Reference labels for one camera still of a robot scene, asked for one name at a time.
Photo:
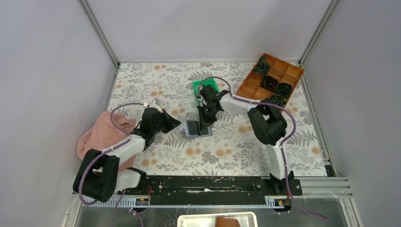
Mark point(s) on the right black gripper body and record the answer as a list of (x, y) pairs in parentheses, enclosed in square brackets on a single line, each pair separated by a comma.
[(207, 113)]

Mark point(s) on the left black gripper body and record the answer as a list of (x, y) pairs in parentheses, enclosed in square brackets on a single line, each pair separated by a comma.
[(156, 129)]

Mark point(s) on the grey blue card holder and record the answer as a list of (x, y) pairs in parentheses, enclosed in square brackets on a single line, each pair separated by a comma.
[(191, 128)]

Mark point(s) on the green plastic bin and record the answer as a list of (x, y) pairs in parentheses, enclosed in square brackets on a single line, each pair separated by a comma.
[(199, 85)]

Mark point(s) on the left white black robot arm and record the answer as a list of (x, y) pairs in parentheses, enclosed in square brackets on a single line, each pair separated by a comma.
[(99, 178)]

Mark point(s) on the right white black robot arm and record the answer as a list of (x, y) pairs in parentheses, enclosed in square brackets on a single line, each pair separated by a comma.
[(268, 125)]

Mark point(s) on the floral patterned table mat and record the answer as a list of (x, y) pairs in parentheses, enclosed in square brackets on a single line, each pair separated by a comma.
[(233, 148)]

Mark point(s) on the pink cloth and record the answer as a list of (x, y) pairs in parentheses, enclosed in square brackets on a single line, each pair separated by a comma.
[(104, 134)]

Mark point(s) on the black rosette middle left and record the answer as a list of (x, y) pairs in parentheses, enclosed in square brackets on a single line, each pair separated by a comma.
[(269, 83)]

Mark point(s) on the black rosette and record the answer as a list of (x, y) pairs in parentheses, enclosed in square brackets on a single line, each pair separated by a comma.
[(284, 90), (269, 83), (279, 100)]

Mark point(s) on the dark green rosette top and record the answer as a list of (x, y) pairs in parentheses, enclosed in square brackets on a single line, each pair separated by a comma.
[(262, 67)]

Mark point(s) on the black rosette bottom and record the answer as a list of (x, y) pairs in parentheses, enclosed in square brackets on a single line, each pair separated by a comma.
[(279, 100)]

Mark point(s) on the black rosette middle right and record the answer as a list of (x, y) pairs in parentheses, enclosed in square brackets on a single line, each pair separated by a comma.
[(284, 90)]

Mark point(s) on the brown wooden compartment tray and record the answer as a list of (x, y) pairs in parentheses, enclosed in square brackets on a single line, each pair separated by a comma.
[(283, 71)]

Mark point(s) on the brown object in basket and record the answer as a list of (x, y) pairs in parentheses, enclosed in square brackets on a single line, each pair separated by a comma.
[(226, 222)]

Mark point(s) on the white plastic basket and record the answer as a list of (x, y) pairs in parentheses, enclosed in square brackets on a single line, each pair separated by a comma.
[(246, 219)]

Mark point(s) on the black mounting base plate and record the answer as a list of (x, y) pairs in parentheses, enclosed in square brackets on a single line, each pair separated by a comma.
[(213, 190)]

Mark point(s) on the aluminium rail frame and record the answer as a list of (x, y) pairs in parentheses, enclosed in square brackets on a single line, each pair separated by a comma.
[(312, 188)]

